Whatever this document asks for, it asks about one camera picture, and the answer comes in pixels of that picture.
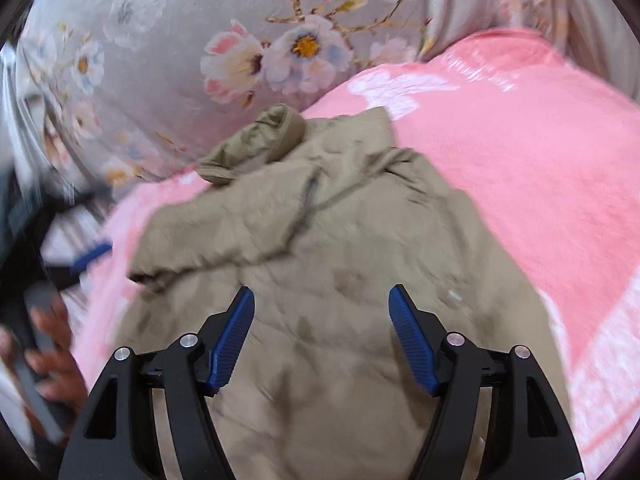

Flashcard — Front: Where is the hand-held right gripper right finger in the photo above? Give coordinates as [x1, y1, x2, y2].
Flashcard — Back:
[388, 284, 583, 480]

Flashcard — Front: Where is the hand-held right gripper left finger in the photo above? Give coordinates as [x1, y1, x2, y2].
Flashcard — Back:
[57, 286, 256, 480]

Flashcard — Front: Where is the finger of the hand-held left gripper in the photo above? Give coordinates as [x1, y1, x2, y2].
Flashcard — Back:
[70, 241, 115, 276]

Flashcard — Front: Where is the khaki puffer jacket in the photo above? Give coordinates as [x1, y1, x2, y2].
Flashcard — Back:
[115, 104, 573, 480]

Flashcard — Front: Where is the person's left hand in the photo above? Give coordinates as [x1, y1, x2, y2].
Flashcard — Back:
[0, 300, 91, 426]

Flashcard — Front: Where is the grey satin cloth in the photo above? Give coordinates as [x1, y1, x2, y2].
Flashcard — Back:
[0, 45, 51, 201]

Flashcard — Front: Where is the pink fleece blanket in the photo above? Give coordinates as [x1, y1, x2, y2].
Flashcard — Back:
[70, 27, 640, 480]

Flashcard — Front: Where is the grey floral quilt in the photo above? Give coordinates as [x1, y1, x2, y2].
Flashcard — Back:
[15, 0, 618, 196]

